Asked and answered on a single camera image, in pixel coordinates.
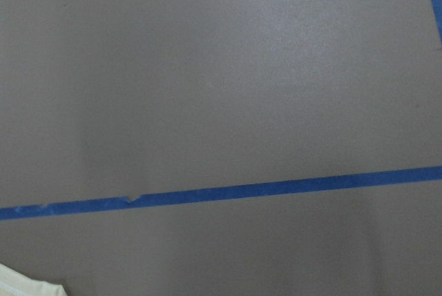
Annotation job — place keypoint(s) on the cream long-sleeve printed shirt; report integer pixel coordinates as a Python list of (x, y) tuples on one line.
[(16, 284)]

